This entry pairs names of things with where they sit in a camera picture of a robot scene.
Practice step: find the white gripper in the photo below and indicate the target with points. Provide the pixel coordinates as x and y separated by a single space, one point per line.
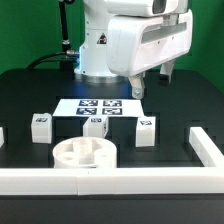
136 44

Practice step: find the white front fence bar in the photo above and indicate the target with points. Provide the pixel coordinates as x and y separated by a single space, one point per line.
120 181

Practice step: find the white sheet with markers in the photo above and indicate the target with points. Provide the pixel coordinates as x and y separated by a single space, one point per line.
88 107

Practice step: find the white fence bar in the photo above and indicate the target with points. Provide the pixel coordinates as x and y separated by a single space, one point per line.
208 153
120 181

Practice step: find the white part at left edge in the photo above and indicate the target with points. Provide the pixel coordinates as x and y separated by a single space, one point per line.
1 137

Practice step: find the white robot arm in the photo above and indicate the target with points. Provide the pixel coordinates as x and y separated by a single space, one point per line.
92 53

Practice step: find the white round stool seat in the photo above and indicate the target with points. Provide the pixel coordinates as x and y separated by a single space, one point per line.
85 152

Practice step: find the white right fence bar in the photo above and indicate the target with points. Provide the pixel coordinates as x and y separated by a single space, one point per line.
208 153

